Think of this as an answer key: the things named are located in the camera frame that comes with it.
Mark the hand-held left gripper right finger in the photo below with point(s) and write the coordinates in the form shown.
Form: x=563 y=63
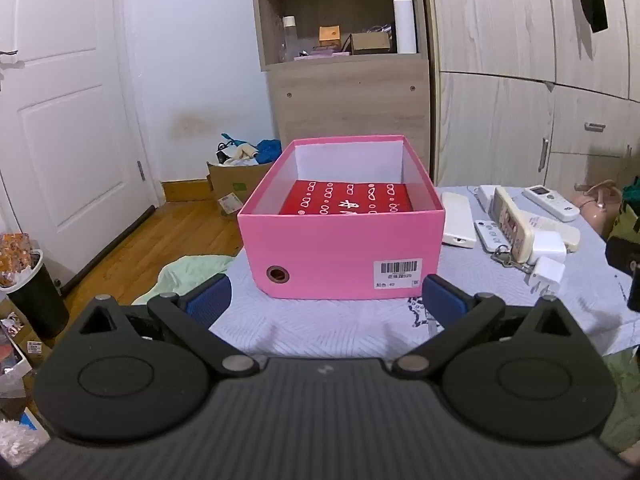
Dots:
x=445 y=300

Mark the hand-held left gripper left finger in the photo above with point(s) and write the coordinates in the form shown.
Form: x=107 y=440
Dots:
x=207 y=300

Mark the cream remote control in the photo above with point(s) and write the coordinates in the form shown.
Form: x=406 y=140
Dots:
x=570 y=237

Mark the bunch of keys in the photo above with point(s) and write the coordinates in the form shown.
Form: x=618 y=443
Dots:
x=505 y=259

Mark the large white charger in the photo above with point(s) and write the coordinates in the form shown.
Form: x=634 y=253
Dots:
x=547 y=247

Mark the small white plug charger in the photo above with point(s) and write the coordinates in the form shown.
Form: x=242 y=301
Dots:
x=547 y=275

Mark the small white remote control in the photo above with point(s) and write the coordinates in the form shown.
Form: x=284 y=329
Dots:
x=490 y=235

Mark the white remote with dark logo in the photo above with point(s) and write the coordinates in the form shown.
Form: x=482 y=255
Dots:
x=550 y=202

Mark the beige remote control with screen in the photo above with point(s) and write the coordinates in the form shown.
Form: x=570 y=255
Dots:
x=512 y=225

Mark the pink cardboard box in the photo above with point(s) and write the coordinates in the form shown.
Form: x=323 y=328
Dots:
x=325 y=255

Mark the light green cloth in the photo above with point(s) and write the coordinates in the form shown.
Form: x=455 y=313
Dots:
x=190 y=272

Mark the black door draft stopper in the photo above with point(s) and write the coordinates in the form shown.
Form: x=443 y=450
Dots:
x=110 y=250

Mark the brown cardboard box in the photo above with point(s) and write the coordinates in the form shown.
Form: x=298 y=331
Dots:
x=235 y=180

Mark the red patterned booklet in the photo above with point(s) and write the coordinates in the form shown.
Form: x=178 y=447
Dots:
x=310 y=200

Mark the beige cloth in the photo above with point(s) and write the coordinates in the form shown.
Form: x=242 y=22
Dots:
x=246 y=152

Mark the blue plastic bag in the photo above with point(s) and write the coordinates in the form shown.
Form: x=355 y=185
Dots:
x=269 y=151

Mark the teal plastic item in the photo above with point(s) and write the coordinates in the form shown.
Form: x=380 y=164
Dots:
x=232 y=140

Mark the black trash bin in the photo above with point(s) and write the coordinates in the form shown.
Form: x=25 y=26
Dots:
x=37 y=300

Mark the orange snack packets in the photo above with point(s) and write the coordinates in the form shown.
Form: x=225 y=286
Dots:
x=15 y=257

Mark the white door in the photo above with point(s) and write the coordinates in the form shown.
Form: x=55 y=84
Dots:
x=65 y=135

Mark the wooden shelf cabinet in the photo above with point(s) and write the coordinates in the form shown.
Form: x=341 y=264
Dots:
x=350 y=100

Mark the white fluffy cloth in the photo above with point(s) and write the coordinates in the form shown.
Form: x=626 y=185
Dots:
x=20 y=437

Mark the light wooden wardrobe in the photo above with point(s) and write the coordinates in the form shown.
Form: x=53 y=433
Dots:
x=500 y=35

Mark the small brown box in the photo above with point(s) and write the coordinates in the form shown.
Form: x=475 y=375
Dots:
x=370 y=44

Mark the flat pink box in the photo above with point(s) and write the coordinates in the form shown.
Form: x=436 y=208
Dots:
x=320 y=56

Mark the clear bottle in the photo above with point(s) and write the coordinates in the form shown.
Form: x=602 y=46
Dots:
x=290 y=40

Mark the white paper roll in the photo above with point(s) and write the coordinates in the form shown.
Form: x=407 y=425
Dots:
x=405 y=25

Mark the small orange box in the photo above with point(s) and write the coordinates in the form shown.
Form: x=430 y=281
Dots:
x=330 y=36

